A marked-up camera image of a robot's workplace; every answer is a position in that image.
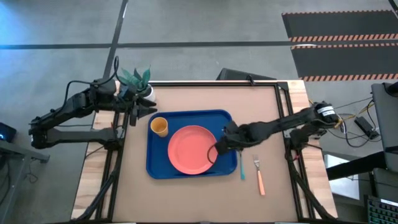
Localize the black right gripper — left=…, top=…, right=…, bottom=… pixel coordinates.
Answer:
left=213, top=119, right=253, bottom=157

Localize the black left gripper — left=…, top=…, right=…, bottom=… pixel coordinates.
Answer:
left=125, top=96, right=159, bottom=127

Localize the yellow plastic cup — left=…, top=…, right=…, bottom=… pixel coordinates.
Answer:
left=150, top=116, right=169, bottom=138

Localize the spoon with blue handle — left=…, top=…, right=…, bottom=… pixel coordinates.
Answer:
left=238, top=150, right=246, bottom=181

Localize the orange plastic plate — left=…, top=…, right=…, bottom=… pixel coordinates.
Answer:
left=167, top=124, right=219, bottom=176

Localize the fork with orange handle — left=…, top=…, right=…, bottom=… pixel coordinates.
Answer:
left=252, top=154, right=266, bottom=197

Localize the blue plastic tray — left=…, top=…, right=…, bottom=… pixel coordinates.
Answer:
left=146, top=109, right=238, bottom=180

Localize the green plant in white pot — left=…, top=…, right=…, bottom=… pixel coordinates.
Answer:
left=117, top=66, right=157, bottom=103

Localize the black flat case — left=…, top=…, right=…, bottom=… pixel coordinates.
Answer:
left=216, top=67, right=277, bottom=82

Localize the white box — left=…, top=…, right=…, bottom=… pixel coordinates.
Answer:
left=323, top=154, right=361, bottom=200

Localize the black beam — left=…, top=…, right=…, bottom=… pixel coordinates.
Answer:
left=325, top=151, right=388, bottom=181

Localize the black power adapter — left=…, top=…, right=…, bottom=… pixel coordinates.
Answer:
left=354, top=116, right=381, bottom=140

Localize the black mat orange striped edge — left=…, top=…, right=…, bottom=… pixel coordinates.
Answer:
left=290, top=42, right=398, bottom=82
left=281, top=10, right=398, bottom=43

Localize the grey metal side table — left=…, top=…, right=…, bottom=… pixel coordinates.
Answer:
left=0, top=139, right=50, bottom=224

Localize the black device with blue light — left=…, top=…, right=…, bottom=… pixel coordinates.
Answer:
left=0, top=122, right=17, bottom=143

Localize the grey equipment cart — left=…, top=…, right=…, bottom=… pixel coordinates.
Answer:
left=371, top=81, right=398, bottom=174

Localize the backlit keyboard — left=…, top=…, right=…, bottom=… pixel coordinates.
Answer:
left=363, top=194, right=398, bottom=224

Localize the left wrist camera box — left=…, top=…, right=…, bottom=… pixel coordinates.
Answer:
left=119, top=83, right=137, bottom=101

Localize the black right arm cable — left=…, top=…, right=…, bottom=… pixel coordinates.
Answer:
left=206, top=142, right=219, bottom=165

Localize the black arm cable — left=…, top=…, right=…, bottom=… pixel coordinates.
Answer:
left=206, top=142, right=219, bottom=165
left=63, top=55, right=121, bottom=104

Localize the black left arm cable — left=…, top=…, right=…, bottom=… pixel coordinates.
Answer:
left=63, top=55, right=121, bottom=104

